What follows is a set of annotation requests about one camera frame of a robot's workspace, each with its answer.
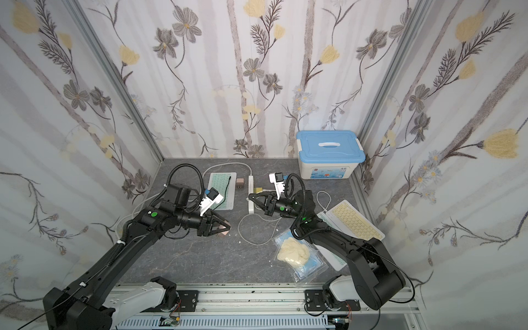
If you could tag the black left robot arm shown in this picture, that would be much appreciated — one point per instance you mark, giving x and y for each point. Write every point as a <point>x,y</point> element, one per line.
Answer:
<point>83,304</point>

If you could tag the green keyboard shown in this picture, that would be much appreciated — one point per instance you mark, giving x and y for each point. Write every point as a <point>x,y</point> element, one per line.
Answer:
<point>225,184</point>
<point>335,261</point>

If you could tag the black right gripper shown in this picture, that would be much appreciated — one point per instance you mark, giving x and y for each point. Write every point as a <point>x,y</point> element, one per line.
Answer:
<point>269,203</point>

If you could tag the yellow wireless keyboard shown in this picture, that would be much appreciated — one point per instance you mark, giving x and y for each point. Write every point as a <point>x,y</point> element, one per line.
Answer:
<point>351,222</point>

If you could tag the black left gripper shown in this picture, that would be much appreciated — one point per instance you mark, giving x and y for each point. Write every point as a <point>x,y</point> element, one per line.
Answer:
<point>207,225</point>

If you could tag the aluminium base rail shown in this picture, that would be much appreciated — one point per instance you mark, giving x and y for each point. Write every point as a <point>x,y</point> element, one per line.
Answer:
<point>335,299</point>

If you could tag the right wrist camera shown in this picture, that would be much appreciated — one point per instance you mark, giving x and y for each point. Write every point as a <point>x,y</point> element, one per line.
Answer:
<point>277,179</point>

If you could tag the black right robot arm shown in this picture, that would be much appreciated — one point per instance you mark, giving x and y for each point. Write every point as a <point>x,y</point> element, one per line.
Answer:
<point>375,275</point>

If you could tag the bag of gloves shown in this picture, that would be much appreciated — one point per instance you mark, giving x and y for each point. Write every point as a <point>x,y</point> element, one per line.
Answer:
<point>302,260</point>

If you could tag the blue lid storage box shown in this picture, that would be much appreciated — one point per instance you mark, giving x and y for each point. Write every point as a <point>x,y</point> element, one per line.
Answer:
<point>328,155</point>

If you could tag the pink USB charger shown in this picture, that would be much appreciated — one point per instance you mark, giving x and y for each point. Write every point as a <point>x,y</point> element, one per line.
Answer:
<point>240,183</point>

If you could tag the white ribbed cable duct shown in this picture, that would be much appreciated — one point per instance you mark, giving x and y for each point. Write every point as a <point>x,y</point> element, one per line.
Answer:
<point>228,322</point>

